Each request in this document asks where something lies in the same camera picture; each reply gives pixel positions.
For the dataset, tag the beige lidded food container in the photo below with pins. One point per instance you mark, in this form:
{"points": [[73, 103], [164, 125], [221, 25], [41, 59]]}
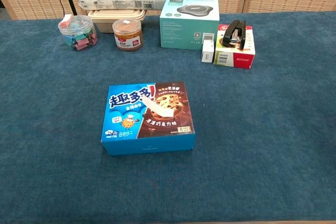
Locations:
{"points": [[105, 22]]}

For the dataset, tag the clear jar with brown contents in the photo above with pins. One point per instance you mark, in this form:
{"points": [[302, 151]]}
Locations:
{"points": [[127, 36]]}

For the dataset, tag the small white box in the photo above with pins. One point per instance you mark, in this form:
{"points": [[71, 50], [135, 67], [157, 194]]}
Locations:
{"points": [[207, 53]]}

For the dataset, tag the blue brown cookie box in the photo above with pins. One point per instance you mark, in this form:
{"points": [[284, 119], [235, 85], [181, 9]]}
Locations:
{"points": [[147, 134]]}

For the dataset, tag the red white cardboard box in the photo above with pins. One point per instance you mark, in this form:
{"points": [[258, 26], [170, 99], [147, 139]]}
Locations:
{"points": [[242, 60]]}

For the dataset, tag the teal speaker box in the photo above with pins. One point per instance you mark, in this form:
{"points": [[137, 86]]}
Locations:
{"points": [[183, 27]]}

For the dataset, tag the clear jar of binder clips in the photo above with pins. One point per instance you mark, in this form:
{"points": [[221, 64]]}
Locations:
{"points": [[77, 35]]}

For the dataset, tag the black stapler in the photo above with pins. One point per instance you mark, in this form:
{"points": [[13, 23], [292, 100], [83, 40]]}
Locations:
{"points": [[235, 33]]}

